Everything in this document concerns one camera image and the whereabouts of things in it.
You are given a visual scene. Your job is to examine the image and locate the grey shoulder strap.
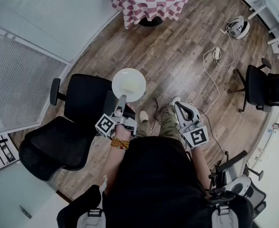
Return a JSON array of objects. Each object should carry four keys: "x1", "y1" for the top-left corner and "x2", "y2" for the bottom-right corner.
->
[
  {"x1": 212, "y1": 204, "x2": 240, "y2": 228},
  {"x1": 76, "y1": 208, "x2": 107, "y2": 228}
]

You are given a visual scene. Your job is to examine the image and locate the person's camouflage trousers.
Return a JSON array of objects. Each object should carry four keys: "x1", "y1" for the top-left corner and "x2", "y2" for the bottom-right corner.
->
[{"x1": 134, "y1": 104, "x2": 185, "y2": 142}]

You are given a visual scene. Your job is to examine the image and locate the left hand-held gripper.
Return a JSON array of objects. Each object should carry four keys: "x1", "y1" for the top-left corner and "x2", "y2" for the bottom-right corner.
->
[{"x1": 94, "y1": 95, "x2": 138, "y2": 139}]

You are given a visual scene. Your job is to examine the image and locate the person's right white shoe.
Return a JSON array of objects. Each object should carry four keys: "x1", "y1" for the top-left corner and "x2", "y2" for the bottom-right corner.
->
[{"x1": 169, "y1": 95, "x2": 182, "y2": 106}]

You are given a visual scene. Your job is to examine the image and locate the white desk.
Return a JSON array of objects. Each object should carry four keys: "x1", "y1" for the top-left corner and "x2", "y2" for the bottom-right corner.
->
[{"x1": 247, "y1": 0, "x2": 279, "y2": 59}]

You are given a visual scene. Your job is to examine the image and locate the right grey shoulder strap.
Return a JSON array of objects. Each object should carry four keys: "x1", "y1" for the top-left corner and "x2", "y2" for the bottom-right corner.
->
[{"x1": 212, "y1": 204, "x2": 240, "y2": 228}]

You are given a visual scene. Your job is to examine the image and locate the black floor cable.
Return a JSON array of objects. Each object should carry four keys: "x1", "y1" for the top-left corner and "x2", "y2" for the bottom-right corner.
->
[{"x1": 152, "y1": 97, "x2": 163, "y2": 127}]

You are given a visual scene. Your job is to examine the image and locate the person's left white shoe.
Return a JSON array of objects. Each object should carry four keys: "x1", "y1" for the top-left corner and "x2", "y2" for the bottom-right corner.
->
[{"x1": 139, "y1": 110, "x2": 150, "y2": 124}]

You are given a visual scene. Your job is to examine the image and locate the white power strip cord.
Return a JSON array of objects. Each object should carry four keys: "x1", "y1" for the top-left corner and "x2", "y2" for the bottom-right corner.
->
[{"x1": 196, "y1": 47, "x2": 220, "y2": 118}]

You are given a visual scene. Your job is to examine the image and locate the black chest-mounted device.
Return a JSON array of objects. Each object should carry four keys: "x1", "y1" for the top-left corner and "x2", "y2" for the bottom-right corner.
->
[{"x1": 208, "y1": 150, "x2": 249, "y2": 208}]

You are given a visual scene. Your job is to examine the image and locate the white strap tag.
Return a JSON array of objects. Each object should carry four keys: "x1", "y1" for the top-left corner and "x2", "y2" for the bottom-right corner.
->
[{"x1": 99, "y1": 174, "x2": 108, "y2": 195}]

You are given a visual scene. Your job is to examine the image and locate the wooden bead bracelet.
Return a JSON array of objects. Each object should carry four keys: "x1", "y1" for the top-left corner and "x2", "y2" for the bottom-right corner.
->
[{"x1": 110, "y1": 137, "x2": 130, "y2": 151}]

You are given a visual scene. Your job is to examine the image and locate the white headset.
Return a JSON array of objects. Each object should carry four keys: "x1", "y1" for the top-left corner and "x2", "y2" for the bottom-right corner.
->
[
  {"x1": 224, "y1": 175, "x2": 252, "y2": 199},
  {"x1": 225, "y1": 15, "x2": 251, "y2": 40}
]

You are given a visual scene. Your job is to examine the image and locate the person's black top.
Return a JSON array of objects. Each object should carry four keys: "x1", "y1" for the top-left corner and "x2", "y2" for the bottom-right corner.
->
[{"x1": 56, "y1": 136, "x2": 255, "y2": 228}]

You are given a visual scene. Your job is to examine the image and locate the white round plate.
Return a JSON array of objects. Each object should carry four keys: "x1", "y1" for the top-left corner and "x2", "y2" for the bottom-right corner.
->
[{"x1": 112, "y1": 67, "x2": 147, "y2": 103}]

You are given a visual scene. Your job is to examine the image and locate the person's white shoe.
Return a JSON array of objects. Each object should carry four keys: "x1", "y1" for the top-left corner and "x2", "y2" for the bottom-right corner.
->
[
  {"x1": 169, "y1": 95, "x2": 182, "y2": 106},
  {"x1": 139, "y1": 110, "x2": 150, "y2": 124}
]

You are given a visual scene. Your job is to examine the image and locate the white headset cable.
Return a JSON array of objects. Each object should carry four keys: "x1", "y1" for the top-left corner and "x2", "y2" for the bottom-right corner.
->
[{"x1": 215, "y1": 28, "x2": 236, "y2": 67}]

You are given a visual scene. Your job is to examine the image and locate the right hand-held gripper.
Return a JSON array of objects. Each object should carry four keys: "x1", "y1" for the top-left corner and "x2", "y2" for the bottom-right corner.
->
[{"x1": 174, "y1": 101, "x2": 210, "y2": 150}]

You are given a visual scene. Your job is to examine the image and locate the left grey shoulder strap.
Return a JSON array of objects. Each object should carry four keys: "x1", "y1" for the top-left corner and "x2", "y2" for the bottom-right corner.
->
[{"x1": 76, "y1": 208, "x2": 107, "y2": 228}]

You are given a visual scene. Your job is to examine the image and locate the thin white wall cable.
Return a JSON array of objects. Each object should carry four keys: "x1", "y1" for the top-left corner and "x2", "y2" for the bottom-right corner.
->
[{"x1": 232, "y1": 0, "x2": 243, "y2": 20}]

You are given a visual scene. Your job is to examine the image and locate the person's left forearm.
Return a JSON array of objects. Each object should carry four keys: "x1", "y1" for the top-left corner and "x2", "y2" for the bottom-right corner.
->
[{"x1": 103, "y1": 126, "x2": 131, "y2": 193}]

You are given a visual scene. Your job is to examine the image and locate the black padded office chair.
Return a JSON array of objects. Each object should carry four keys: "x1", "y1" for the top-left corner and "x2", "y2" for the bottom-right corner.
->
[{"x1": 18, "y1": 74, "x2": 118, "y2": 181}]

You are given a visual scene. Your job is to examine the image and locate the metal door handle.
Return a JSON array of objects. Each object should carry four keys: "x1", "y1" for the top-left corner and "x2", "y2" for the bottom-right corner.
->
[{"x1": 19, "y1": 205, "x2": 32, "y2": 219}]

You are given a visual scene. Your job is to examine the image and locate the person's right forearm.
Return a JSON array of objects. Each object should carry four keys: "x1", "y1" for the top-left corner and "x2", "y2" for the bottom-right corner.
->
[{"x1": 191, "y1": 146, "x2": 213, "y2": 192}]

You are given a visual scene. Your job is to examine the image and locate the black mesh-back office chair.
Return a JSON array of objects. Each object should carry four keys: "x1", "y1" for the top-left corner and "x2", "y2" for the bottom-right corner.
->
[{"x1": 227, "y1": 57, "x2": 279, "y2": 114}]

